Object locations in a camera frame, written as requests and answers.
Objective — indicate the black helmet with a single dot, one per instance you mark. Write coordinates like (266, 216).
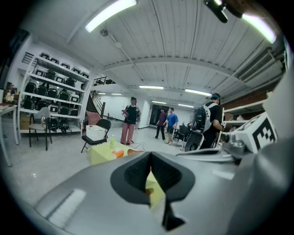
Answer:
(64, 126)
(53, 124)

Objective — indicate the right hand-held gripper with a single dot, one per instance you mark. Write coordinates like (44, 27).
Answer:
(252, 137)

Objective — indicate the dark grey office chair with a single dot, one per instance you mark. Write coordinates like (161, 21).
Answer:
(194, 140)

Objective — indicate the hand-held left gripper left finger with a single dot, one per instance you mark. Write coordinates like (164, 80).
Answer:
(92, 195)

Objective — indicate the cardboard box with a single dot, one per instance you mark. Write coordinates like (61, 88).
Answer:
(24, 122)

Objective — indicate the white plastic basket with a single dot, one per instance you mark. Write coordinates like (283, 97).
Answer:
(94, 133)

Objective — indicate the ceiling strip light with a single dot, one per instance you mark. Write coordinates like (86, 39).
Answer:
(185, 105)
(110, 14)
(198, 92)
(158, 102)
(259, 26)
(150, 87)

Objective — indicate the white wall shelf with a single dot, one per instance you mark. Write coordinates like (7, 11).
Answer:
(243, 107)

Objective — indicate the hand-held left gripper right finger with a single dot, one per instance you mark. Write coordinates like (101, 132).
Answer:
(202, 195)

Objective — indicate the pink cloth on chair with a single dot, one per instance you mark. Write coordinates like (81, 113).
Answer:
(93, 117)

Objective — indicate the orange tissue box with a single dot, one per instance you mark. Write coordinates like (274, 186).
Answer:
(117, 153)

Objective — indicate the ceiling air conditioner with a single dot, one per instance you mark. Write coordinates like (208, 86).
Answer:
(257, 66)

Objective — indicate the ceiling smoke detector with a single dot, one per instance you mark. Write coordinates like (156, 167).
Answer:
(103, 32)

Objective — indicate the yellow-green table top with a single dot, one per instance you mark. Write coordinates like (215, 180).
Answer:
(101, 153)

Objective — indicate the green plastic bottle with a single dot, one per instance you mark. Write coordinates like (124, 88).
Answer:
(112, 141)

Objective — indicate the person's white shirt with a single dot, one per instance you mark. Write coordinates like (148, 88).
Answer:
(280, 103)

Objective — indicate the black double door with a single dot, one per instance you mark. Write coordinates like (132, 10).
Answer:
(158, 114)

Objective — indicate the grey shell chair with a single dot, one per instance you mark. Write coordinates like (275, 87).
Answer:
(41, 114)

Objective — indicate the white artificial flowers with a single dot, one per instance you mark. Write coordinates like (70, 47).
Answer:
(9, 97)

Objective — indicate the black folding chair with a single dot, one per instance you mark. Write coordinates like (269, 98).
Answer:
(103, 124)

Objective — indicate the white shelf rack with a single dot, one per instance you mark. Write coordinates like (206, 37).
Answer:
(57, 81)

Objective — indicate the rows of black cases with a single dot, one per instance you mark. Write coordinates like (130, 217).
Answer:
(52, 93)

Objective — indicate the black balcony railing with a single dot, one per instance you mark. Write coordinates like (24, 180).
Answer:
(103, 81)

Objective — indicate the black metal staircase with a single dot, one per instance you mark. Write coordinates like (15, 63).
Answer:
(94, 103)

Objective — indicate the black head-worn camera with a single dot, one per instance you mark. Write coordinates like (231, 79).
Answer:
(218, 11)

